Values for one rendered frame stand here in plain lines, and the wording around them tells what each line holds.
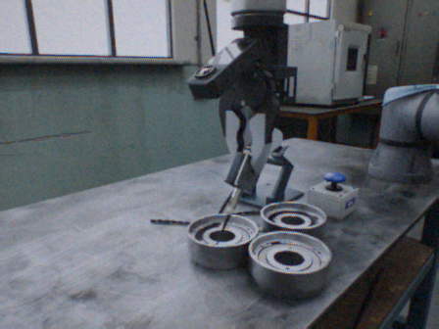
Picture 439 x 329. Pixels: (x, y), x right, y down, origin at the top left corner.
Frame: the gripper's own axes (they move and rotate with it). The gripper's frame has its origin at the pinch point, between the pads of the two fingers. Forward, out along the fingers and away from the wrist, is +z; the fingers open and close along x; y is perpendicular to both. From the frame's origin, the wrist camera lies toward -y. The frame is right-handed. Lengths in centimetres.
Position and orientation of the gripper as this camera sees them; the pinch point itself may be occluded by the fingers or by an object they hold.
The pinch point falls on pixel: (246, 165)
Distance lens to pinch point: 48.6
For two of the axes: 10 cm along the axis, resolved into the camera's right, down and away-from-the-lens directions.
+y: 6.7, -2.1, 7.1
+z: 0.1, 9.6, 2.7
